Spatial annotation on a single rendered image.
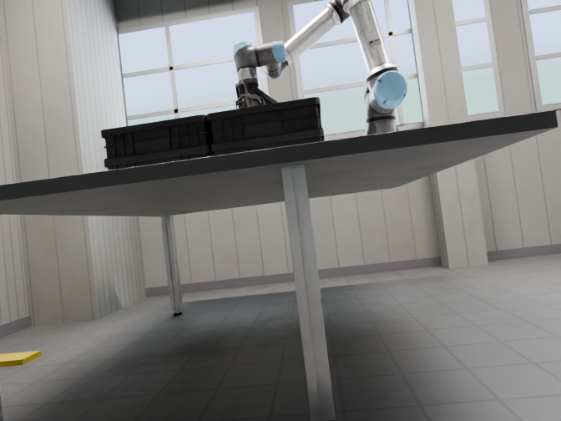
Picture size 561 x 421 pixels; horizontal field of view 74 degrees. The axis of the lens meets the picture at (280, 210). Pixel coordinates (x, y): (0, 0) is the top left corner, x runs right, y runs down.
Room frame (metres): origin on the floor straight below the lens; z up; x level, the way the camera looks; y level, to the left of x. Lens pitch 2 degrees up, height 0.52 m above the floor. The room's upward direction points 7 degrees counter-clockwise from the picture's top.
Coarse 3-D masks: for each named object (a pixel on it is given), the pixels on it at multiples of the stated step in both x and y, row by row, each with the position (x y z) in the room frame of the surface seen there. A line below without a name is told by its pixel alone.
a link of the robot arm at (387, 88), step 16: (336, 0) 1.39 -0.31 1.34; (352, 0) 1.29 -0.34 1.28; (368, 0) 1.29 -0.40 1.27; (352, 16) 1.32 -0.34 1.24; (368, 16) 1.29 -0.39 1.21; (368, 32) 1.29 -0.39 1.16; (368, 48) 1.30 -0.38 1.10; (384, 48) 1.30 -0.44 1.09; (368, 64) 1.32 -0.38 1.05; (384, 64) 1.29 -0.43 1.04; (368, 80) 1.33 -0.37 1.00; (384, 80) 1.27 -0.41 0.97; (400, 80) 1.27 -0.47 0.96; (384, 96) 1.28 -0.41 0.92; (400, 96) 1.28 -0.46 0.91; (384, 112) 1.39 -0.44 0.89
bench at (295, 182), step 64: (448, 128) 0.84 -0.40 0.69; (512, 128) 0.83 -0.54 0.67; (0, 192) 0.93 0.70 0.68; (64, 192) 0.92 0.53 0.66; (128, 192) 1.06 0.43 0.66; (192, 192) 1.26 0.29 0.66; (256, 192) 1.55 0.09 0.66; (320, 192) 2.00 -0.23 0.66; (320, 320) 0.92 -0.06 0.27; (320, 384) 0.93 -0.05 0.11
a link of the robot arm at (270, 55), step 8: (256, 48) 1.33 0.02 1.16; (264, 48) 1.32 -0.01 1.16; (272, 48) 1.32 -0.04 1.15; (280, 48) 1.32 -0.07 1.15; (256, 56) 1.33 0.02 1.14; (264, 56) 1.33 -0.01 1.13; (272, 56) 1.33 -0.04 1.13; (280, 56) 1.33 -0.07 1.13; (264, 64) 1.36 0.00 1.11; (272, 64) 1.37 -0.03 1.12
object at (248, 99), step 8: (240, 80) 1.31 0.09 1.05; (248, 80) 1.32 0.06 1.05; (256, 80) 1.34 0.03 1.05; (240, 88) 1.33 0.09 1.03; (248, 88) 1.34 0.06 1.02; (240, 96) 1.32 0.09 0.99; (248, 96) 1.30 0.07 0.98; (256, 96) 1.32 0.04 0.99; (240, 104) 1.32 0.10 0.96; (248, 104) 1.29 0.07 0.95; (256, 104) 1.32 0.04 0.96
